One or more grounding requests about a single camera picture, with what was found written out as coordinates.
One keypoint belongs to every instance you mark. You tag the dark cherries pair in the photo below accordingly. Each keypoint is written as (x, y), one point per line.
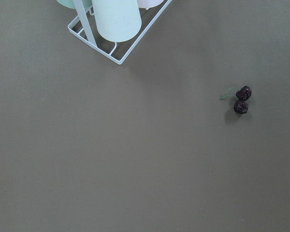
(242, 95)

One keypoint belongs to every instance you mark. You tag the mint green cup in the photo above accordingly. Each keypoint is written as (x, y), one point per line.
(117, 20)

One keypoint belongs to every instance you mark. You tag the pink cup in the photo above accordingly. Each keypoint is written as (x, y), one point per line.
(146, 4)

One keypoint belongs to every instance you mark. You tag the white wire cup rack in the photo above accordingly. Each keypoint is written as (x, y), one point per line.
(83, 26)

